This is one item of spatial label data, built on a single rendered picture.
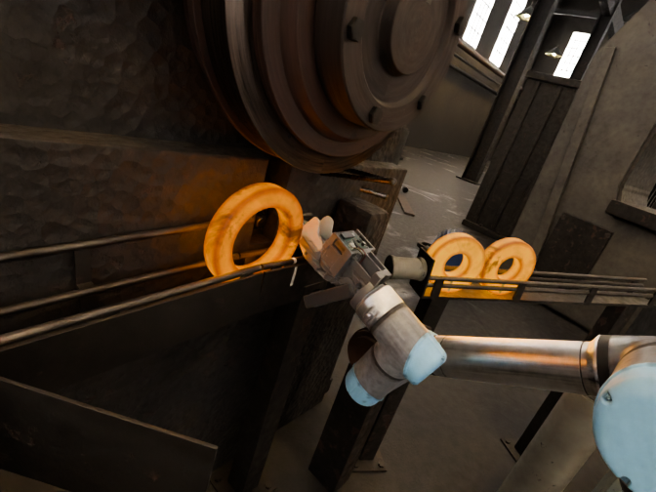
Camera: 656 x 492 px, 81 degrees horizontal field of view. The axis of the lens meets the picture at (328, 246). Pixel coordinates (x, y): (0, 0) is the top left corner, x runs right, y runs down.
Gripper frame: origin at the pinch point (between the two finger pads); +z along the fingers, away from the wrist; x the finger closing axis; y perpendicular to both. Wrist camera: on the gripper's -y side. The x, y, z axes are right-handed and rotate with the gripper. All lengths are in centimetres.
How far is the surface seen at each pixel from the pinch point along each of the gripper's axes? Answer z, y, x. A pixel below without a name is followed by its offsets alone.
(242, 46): 3.7, 27.3, 24.4
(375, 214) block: -3.7, 5.6, -16.5
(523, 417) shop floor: -71, -56, -115
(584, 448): -71, -15, -55
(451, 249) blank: -16.7, 4.7, -35.9
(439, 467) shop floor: -59, -60, -58
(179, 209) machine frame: 5.1, 0.9, 23.3
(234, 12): 4.6, 30.1, 26.2
